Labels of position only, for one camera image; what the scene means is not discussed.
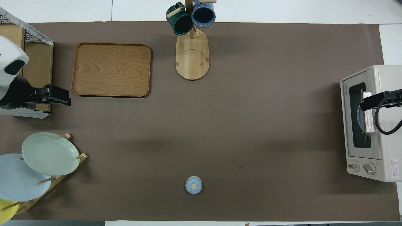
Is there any light blue round plate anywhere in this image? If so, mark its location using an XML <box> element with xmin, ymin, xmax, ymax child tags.
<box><xmin>357</xmin><ymin>102</ymin><xmax>367</xmax><ymax>135</ymax></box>

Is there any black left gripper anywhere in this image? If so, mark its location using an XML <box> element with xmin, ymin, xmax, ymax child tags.
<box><xmin>27</xmin><ymin>84</ymin><xmax>71</xmax><ymax>106</ymax></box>

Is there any brown table mat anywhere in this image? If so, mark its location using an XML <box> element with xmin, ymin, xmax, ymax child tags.
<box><xmin>0</xmin><ymin>21</ymin><xmax>401</xmax><ymax>222</ymax></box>

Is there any wooden plate rack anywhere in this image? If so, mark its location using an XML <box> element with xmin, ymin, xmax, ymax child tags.
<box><xmin>0</xmin><ymin>133</ymin><xmax>88</xmax><ymax>215</ymax></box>

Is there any pale green plate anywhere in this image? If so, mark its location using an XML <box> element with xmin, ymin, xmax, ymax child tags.
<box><xmin>22</xmin><ymin>132</ymin><xmax>80</xmax><ymax>176</ymax></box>

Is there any blue mug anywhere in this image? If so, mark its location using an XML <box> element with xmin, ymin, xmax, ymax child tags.
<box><xmin>191</xmin><ymin>0</ymin><xmax>216</xmax><ymax>28</ymax></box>

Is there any small blue lidded jar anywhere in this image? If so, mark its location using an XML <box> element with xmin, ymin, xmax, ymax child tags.
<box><xmin>185</xmin><ymin>176</ymin><xmax>203</xmax><ymax>195</ymax></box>

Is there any wooden two-tier shelf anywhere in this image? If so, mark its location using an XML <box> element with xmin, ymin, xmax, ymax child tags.
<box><xmin>0</xmin><ymin>24</ymin><xmax>54</xmax><ymax>113</ymax></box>

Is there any yellow plate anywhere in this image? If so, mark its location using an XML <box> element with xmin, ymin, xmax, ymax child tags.
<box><xmin>0</xmin><ymin>198</ymin><xmax>19</xmax><ymax>225</ymax></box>

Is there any pale blue racked plate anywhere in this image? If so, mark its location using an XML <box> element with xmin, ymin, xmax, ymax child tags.
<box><xmin>0</xmin><ymin>153</ymin><xmax>52</xmax><ymax>202</ymax></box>

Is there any rectangular wooden tray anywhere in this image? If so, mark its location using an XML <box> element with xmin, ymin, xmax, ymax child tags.
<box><xmin>72</xmin><ymin>42</ymin><xmax>152</xmax><ymax>98</ymax></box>

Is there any wooden mug tree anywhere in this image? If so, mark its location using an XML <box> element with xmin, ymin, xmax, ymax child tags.
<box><xmin>166</xmin><ymin>0</ymin><xmax>217</xmax><ymax>80</ymax></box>

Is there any beige toaster oven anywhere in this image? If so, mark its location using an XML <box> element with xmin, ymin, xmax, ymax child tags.
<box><xmin>340</xmin><ymin>65</ymin><xmax>402</xmax><ymax>182</ymax></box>

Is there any dark green mug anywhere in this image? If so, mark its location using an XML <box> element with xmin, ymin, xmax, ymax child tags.
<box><xmin>166</xmin><ymin>3</ymin><xmax>194</xmax><ymax>36</ymax></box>

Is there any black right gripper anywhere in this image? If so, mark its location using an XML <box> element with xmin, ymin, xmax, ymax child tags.
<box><xmin>360</xmin><ymin>89</ymin><xmax>402</xmax><ymax>111</ymax></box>

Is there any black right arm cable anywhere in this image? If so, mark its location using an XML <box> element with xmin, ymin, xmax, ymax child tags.
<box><xmin>373</xmin><ymin>91</ymin><xmax>402</xmax><ymax>136</ymax></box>

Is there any glass oven door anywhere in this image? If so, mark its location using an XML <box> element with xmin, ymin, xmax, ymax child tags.
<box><xmin>340</xmin><ymin>69</ymin><xmax>383</xmax><ymax>160</ymax></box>

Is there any red warning sticker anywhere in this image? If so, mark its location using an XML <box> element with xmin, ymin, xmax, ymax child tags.
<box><xmin>389</xmin><ymin>159</ymin><xmax>399</xmax><ymax>179</ymax></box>

